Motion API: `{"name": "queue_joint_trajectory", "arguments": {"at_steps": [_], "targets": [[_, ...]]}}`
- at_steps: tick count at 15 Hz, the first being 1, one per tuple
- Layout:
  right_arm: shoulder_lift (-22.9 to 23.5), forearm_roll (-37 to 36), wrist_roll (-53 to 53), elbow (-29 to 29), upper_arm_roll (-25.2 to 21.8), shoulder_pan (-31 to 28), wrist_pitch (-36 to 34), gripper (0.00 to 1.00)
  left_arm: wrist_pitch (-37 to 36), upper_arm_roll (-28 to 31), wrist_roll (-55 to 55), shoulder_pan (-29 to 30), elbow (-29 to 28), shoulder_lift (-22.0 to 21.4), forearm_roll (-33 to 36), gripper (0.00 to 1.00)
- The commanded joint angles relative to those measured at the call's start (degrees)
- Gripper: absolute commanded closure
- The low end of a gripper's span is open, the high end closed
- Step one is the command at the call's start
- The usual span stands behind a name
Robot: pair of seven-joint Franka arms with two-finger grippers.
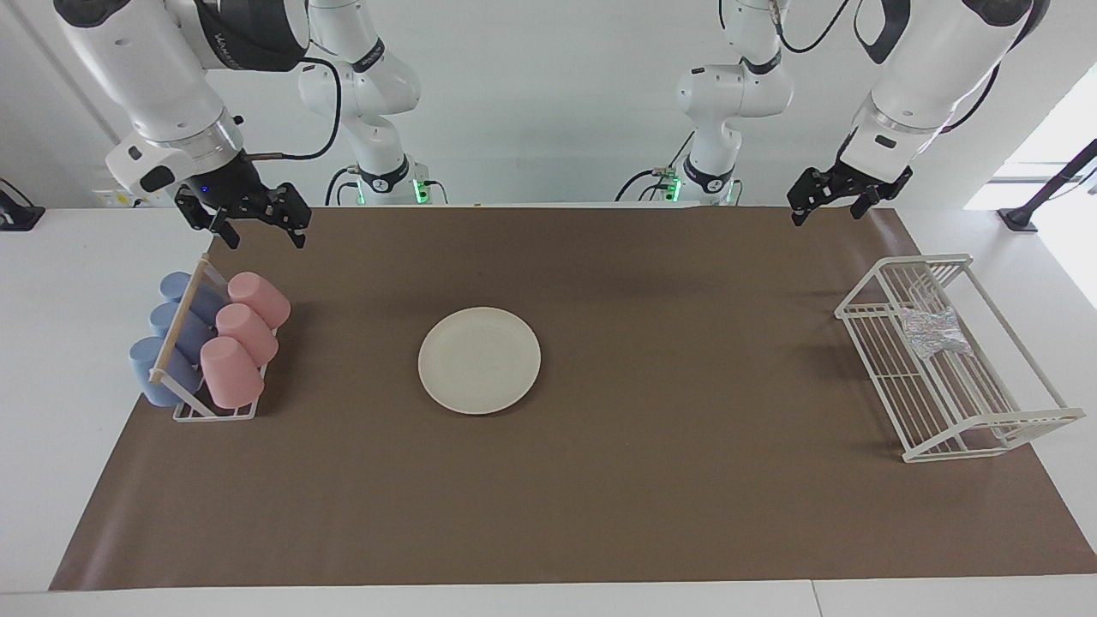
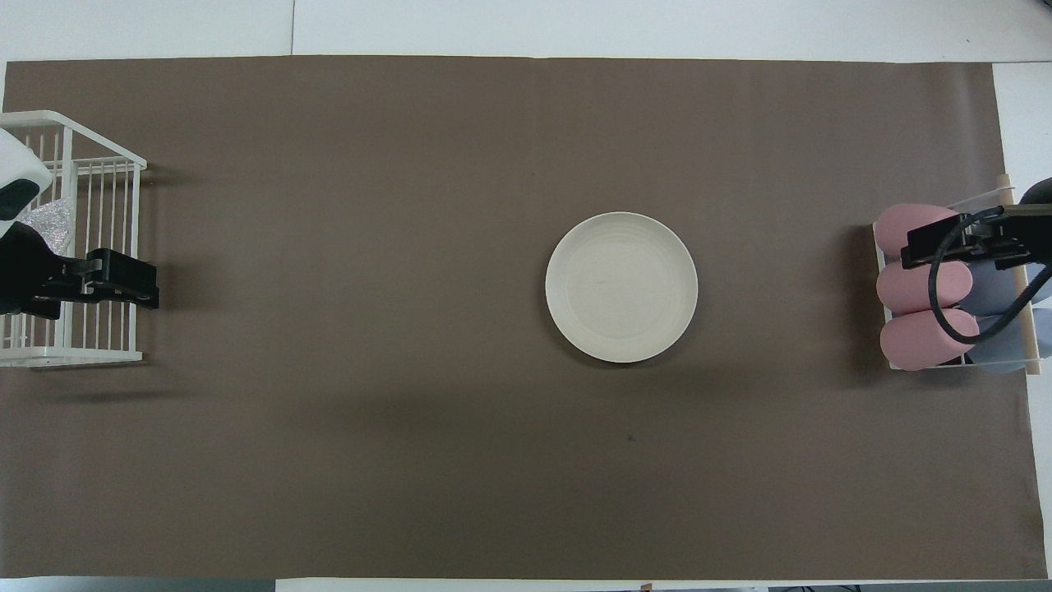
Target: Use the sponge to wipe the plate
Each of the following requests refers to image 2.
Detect pink plastic cup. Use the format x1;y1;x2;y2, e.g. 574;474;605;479
876;259;974;315
879;308;980;372
874;204;964;257

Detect white wire basket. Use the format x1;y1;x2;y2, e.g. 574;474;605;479
0;111;147;368

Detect white cup rack wooden rod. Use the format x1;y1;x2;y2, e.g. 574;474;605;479
871;173;1045;377

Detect silver mesh sponge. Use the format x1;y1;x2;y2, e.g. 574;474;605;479
21;197;76;256

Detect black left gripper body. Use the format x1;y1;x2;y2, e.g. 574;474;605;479
0;222;87;320

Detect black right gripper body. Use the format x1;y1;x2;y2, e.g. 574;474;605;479
982;206;1052;271

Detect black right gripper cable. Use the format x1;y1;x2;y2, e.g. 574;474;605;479
929;210;1052;345

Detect brown table mat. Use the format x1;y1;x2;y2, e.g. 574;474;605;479
0;56;1049;580

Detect blue plastic cup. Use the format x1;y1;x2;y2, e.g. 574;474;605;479
966;308;1052;373
968;261;1052;317

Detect cream round plate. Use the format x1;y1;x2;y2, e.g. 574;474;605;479
545;212;699;364

